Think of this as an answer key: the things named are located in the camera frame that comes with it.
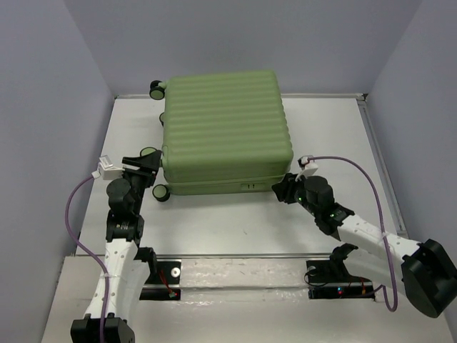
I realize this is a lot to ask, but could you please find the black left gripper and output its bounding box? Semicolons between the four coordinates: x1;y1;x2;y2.
119;150;163;214

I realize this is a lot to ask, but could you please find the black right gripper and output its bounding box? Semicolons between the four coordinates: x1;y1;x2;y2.
271;170;319;217

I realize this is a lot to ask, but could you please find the green hard-shell suitcase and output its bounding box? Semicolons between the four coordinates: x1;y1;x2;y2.
149;70;293;202

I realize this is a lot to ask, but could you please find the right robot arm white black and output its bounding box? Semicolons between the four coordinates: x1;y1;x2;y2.
272;174;456;318

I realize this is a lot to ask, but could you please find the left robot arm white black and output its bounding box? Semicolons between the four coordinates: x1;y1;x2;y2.
68;148;162;342

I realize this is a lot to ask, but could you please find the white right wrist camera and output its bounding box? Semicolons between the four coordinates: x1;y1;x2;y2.
296;155;318;181

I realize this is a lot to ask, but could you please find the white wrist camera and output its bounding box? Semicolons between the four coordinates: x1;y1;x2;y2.
91;155;124;181
296;155;318;181

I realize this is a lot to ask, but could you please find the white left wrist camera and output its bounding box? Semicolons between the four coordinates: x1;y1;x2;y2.
91;155;124;181

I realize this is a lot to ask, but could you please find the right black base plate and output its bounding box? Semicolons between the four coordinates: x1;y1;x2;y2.
303;259;376;300

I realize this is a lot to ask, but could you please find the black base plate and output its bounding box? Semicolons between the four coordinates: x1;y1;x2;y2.
303;259;376;300
139;259;181;302

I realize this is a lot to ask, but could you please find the aluminium rail front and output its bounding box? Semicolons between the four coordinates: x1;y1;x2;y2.
157;252;331;259

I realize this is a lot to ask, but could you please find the aluminium rail right edge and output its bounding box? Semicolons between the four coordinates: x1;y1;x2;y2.
356;94;408;238

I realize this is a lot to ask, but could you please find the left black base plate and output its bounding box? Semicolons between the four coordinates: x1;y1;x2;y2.
139;259;181;302

